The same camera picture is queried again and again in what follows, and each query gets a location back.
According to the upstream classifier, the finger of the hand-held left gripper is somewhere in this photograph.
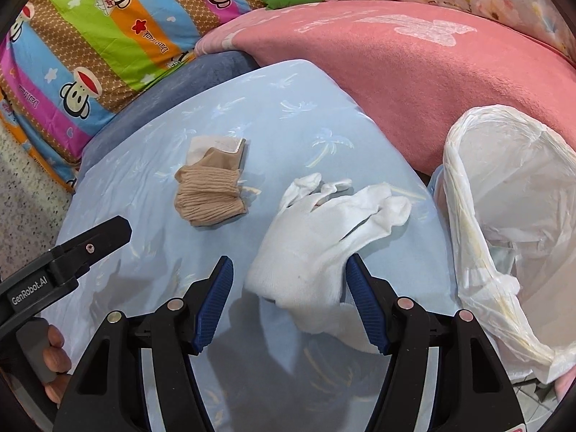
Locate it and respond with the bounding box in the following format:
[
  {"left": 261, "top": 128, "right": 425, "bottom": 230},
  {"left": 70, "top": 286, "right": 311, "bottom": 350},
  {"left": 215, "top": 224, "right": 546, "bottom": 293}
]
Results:
[{"left": 47, "top": 216, "right": 132, "bottom": 289}]

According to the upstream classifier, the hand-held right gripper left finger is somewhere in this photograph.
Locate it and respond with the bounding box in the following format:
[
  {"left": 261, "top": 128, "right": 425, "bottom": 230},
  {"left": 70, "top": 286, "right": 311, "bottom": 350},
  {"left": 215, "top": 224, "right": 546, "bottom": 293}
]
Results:
[{"left": 53, "top": 256, "right": 235, "bottom": 432}]

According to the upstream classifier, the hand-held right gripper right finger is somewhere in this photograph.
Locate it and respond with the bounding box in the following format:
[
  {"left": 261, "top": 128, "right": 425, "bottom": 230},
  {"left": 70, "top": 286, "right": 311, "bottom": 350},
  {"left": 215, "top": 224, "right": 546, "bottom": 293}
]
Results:
[{"left": 344, "top": 253, "right": 525, "bottom": 432}]

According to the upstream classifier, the white sock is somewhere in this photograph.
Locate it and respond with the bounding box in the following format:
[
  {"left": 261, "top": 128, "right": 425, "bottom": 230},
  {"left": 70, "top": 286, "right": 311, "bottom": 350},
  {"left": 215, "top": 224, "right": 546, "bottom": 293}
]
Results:
[{"left": 245, "top": 182, "right": 412, "bottom": 354}]

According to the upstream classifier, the bin with white plastic bag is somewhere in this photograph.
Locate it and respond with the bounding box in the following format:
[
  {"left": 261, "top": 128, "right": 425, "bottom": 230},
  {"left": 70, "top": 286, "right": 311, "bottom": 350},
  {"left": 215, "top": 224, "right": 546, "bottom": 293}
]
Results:
[{"left": 432, "top": 104, "right": 576, "bottom": 385}]

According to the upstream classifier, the person's left hand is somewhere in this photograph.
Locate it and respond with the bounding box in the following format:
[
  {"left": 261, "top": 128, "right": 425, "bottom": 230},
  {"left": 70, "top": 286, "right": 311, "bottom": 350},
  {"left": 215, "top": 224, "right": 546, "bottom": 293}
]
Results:
[{"left": 40, "top": 324, "right": 73, "bottom": 408}]

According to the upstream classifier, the beige ribbed stocking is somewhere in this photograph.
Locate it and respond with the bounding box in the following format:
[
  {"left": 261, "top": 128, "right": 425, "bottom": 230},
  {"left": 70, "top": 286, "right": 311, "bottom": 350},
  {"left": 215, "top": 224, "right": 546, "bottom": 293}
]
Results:
[{"left": 175, "top": 137, "right": 248, "bottom": 228}]

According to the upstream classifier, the white glove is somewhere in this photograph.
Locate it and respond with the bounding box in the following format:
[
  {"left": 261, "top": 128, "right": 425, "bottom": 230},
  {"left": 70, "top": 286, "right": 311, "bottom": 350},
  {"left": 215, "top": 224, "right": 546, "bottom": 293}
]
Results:
[{"left": 280, "top": 172, "right": 354, "bottom": 210}]

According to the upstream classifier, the blue-grey cushion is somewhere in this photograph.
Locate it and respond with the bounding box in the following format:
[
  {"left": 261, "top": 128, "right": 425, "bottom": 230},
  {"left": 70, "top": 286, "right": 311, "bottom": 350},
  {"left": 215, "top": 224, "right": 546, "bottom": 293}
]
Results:
[{"left": 81, "top": 49, "right": 262, "bottom": 167}]

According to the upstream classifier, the pale blue palm-print sheet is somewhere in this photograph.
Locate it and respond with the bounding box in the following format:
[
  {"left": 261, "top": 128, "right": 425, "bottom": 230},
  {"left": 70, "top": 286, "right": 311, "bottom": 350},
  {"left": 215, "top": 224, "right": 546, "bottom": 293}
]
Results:
[{"left": 40, "top": 59, "right": 455, "bottom": 432}]

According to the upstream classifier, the striped monkey print quilt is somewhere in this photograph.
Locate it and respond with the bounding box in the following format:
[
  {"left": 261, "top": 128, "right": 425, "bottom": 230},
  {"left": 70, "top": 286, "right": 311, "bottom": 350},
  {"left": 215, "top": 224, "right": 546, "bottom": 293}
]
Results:
[{"left": 0, "top": 0, "right": 271, "bottom": 194}]

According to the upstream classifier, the pink blanket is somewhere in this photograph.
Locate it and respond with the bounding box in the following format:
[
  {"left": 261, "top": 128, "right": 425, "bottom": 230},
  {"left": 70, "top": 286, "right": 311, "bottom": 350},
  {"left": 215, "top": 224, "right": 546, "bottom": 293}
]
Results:
[{"left": 193, "top": 0, "right": 576, "bottom": 176}]

